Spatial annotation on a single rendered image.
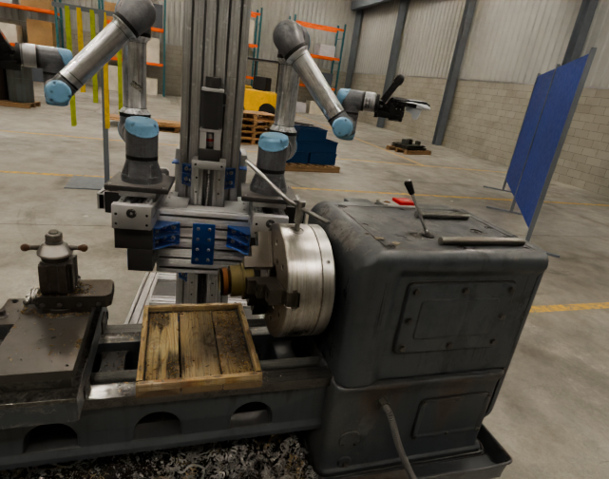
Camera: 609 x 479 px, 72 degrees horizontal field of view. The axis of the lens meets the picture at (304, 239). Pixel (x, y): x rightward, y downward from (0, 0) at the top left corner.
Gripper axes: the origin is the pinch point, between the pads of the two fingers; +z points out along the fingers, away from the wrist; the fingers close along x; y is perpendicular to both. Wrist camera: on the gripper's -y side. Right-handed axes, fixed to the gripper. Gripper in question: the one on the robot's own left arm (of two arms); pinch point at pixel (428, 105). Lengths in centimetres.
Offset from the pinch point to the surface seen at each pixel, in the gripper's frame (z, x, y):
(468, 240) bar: 14, 69, 22
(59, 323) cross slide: -82, 108, 47
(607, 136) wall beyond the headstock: 502, -981, 158
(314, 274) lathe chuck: -24, 87, 30
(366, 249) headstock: -12, 83, 23
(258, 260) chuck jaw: -40, 80, 35
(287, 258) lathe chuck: -31, 88, 27
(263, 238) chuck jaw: -41, 75, 30
